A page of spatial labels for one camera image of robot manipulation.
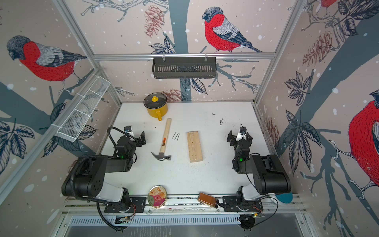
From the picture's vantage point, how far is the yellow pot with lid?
1.05 m

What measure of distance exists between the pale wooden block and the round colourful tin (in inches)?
9.1

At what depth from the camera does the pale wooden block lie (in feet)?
2.92

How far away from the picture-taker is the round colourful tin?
2.39 feet

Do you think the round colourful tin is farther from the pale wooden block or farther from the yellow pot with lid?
the yellow pot with lid

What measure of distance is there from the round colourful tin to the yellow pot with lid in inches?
18.7

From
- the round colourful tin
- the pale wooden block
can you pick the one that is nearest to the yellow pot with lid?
the pale wooden block

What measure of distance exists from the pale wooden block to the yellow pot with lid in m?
0.25
